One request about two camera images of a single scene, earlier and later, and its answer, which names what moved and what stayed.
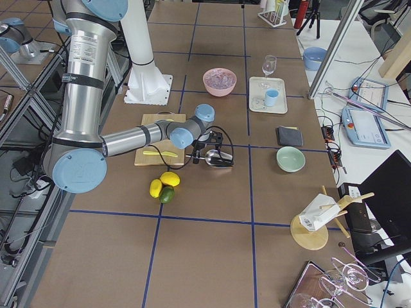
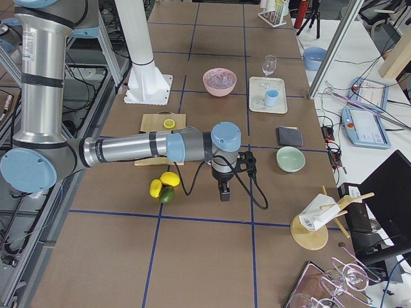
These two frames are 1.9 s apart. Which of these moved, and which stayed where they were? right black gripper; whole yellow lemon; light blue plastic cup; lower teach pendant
Moved: right black gripper
Stayed: lower teach pendant; light blue plastic cup; whole yellow lemon
